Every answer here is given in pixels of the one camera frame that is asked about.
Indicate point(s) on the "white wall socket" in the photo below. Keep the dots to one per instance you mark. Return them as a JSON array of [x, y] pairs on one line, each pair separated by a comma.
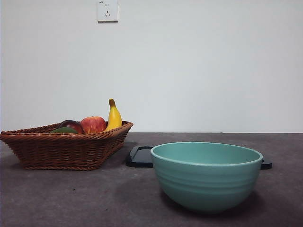
[[108, 11]]

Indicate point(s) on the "red yellow streaked apple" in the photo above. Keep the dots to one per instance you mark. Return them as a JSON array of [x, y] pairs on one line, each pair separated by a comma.
[[93, 124]]

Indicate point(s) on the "brown woven wicker basket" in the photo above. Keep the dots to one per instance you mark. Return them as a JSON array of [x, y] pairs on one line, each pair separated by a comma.
[[61, 151]]

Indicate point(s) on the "yellow banana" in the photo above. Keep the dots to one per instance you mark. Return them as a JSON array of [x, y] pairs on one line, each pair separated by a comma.
[[114, 118]]

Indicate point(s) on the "green avocado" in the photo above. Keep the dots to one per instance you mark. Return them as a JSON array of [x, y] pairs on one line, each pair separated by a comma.
[[62, 130]]

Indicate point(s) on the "dark rectangular tray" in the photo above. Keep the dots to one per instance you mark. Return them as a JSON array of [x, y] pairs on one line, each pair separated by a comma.
[[139, 159]]

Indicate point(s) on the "dark red apple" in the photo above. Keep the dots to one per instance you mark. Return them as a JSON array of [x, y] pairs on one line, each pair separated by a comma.
[[72, 125]]

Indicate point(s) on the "teal ceramic bowl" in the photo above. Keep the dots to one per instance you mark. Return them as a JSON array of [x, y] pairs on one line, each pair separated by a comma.
[[206, 182]]

